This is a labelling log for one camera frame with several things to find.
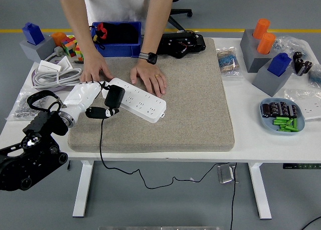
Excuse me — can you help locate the orange plastic cylinder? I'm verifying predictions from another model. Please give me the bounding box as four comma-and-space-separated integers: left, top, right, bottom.
256, 32, 276, 55
252, 18, 271, 40

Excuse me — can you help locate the black plug cord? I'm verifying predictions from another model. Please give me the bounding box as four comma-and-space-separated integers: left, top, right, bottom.
99, 117, 226, 190

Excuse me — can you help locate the black wristwatch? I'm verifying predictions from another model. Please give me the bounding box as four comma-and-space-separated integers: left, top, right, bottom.
139, 52, 158, 65

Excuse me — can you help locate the black hanging cable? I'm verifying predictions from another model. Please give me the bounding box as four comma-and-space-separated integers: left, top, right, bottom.
229, 162, 239, 230

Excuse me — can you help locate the person's left hand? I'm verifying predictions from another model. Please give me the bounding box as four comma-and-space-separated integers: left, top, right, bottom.
129, 62, 168, 98

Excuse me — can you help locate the pale blue plate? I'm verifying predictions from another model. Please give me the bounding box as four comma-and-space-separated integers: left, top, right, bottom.
259, 96, 305, 136

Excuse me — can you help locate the clear metal under-table bracket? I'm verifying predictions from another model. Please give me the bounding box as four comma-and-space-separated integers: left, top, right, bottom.
217, 162, 238, 184

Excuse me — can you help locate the dark printed capacitor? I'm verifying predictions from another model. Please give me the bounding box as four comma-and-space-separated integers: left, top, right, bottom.
268, 102, 280, 116
261, 103, 271, 119
288, 104, 298, 119
278, 101, 289, 116

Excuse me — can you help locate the white square box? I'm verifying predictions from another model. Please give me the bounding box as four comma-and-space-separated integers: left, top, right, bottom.
59, 56, 73, 71

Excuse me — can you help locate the bag of blue resistors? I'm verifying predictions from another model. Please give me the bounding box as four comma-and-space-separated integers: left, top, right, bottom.
307, 63, 321, 88

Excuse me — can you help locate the grey coiled power cable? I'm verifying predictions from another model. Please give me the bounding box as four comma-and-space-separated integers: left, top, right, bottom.
32, 46, 83, 88

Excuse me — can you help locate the white flat box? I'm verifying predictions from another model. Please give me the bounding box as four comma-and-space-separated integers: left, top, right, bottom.
37, 60, 62, 72

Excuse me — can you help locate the black electronic device housing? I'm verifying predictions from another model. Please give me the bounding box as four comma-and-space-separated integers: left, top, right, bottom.
157, 31, 206, 59

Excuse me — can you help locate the grey-brown mat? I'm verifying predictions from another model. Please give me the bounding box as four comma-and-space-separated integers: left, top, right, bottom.
67, 38, 235, 153

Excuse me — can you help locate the clear bag of resistors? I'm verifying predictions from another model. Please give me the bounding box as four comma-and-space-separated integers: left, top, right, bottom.
215, 46, 243, 78

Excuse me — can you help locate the white power strip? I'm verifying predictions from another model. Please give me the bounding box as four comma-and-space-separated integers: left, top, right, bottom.
109, 77, 167, 124

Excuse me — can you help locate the blue plastic bin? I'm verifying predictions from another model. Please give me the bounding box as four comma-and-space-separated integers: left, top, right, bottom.
91, 21, 142, 58

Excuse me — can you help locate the black plug adapter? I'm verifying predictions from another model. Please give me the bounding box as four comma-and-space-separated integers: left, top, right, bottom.
104, 86, 126, 109

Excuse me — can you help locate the orange plastic cup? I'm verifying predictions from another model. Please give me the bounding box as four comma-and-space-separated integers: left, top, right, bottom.
51, 32, 68, 47

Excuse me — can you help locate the black office chair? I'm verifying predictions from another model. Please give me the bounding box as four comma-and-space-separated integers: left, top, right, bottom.
168, 0, 193, 32

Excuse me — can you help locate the blue plastic block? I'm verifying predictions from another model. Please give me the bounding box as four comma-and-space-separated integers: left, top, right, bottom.
267, 52, 292, 77
22, 22, 45, 46

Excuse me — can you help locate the black floor cable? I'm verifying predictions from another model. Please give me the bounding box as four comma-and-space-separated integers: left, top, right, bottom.
299, 216, 321, 230

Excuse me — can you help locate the clear socket bag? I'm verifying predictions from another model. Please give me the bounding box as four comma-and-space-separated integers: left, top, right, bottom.
284, 88, 321, 122

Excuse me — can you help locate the black desk control panel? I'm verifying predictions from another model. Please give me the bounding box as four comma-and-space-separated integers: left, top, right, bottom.
282, 163, 321, 170

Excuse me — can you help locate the person's torso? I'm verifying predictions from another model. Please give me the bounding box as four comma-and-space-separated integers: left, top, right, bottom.
84, 0, 161, 35

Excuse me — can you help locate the black round pouch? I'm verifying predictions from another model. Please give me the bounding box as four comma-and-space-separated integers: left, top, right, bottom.
114, 23, 139, 44

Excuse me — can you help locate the person's right hand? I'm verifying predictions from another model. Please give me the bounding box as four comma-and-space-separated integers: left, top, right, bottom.
79, 52, 114, 83

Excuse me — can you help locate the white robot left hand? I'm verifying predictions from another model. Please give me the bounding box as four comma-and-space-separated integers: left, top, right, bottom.
64, 81, 120, 119

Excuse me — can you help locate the white wall socket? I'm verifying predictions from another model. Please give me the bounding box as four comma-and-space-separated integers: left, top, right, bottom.
299, 102, 321, 120

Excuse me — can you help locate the multicolour puzzle cube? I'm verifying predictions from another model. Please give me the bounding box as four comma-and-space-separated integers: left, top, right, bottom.
60, 35, 77, 58
74, 43, 85, 62

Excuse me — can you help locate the clear bag of screws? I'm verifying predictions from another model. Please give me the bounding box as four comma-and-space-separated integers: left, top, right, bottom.
5, 89, 38, 122

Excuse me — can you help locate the grey two-hole block holder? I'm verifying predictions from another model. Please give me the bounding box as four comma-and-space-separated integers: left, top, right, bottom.
240, 29, 276, 73

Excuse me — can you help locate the crumpled clear plastic bag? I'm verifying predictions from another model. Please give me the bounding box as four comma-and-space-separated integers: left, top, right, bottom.
272, 35, 321, 73

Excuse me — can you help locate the white table leg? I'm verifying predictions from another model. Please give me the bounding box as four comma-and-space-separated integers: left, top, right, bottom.
247, 162, 273, 220
72, 161, 95, 217

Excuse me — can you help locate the black pouch red trim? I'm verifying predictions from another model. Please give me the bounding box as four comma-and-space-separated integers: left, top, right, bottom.
89, 22, 118, 50

